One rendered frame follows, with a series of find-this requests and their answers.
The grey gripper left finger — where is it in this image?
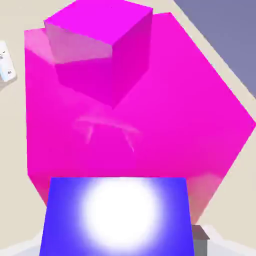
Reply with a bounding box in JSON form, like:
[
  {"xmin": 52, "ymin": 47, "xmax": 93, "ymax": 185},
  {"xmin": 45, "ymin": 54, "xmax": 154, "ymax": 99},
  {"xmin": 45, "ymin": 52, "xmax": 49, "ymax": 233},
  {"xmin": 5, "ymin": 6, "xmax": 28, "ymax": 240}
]
[{"xmin": 0, "ymin": 229, "xmax": 44, "ymax": 256}]

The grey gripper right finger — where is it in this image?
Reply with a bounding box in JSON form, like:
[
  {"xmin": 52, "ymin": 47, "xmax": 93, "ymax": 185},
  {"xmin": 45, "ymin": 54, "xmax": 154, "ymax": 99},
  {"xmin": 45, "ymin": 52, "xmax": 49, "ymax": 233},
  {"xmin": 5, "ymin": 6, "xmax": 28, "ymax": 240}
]
[{"xmin": 191, "ymin": 224, "xmax": 256, "ymax": 256}]

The small blue cube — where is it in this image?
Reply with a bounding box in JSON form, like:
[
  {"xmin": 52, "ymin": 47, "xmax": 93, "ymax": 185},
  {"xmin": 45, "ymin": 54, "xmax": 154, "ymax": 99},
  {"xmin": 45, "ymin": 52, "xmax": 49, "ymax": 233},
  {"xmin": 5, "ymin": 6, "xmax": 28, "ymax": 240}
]
[{"xmin": 38, "ymin": 176, "xmax": 196, "ymax": 256}]

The small magenta cube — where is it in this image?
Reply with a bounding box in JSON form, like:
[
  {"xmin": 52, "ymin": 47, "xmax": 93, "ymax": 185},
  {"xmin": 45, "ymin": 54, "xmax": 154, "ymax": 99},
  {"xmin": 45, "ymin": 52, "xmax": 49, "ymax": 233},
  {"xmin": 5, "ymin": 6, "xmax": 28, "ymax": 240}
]
[{"xmin": 43, "ymin": 0, "xmax": 154, "ymax": 110}]

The large pink box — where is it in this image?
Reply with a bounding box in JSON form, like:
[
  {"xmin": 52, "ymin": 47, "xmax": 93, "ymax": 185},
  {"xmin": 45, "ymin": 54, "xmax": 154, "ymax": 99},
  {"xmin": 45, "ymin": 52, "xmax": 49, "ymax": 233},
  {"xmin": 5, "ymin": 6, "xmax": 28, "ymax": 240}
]
[{"xmin": 23, "ymin": 11, "xmax": 256, "ymax": 225}]

